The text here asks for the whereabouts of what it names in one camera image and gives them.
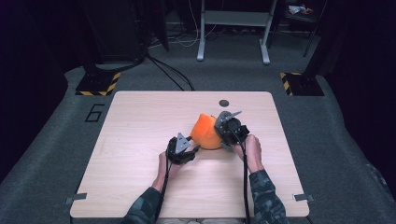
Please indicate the person's left hand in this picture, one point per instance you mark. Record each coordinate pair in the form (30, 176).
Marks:
(166, 172)

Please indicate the black side stand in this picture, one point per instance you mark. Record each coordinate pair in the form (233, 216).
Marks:
(299, 18)

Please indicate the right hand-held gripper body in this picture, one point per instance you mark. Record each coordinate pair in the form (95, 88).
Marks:
(233, 130)

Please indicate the dark round table grommet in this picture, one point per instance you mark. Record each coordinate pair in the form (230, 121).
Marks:
(223, 103)

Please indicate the black base plate hazard stripes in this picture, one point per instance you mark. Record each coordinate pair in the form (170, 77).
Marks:
(96, 84)
(303, 84)

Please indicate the dark curtain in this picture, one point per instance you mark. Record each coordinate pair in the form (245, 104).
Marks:
(25, 77)
(367, 77)

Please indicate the white desk frame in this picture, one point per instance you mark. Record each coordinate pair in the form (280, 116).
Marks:
(201, 37)

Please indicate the person's right hand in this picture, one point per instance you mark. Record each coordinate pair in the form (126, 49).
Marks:
(253, 154)

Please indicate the white and orange clutter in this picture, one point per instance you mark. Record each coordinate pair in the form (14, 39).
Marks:
(295, 9)

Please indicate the black equipment cabinet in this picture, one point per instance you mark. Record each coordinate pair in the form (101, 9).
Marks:
(118, 31)

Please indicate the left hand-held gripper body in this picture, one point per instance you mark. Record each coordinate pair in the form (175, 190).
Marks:
(180, 152)

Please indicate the orange plush toy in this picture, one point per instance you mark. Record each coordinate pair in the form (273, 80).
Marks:
(204, 133)

